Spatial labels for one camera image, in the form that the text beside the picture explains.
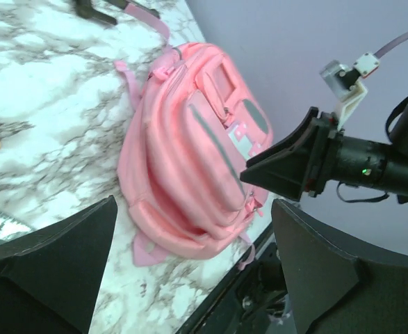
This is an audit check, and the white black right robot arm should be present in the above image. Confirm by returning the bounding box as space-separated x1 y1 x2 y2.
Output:
240 96 408 204

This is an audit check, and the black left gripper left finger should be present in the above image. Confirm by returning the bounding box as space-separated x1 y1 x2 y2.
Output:
0 196 117 333

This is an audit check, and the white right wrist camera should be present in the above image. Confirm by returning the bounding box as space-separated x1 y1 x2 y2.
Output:
320 52 380 130

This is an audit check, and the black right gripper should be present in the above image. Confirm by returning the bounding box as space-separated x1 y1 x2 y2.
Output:
240 107 388 201

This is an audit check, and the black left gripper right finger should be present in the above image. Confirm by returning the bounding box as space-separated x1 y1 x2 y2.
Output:
271 199 408 333

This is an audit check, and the black metal clamp tool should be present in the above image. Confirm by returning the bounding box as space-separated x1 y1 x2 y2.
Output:
72 0 161 26

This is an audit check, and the pink student backpack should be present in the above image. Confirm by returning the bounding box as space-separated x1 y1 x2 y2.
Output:
113 1 274 271

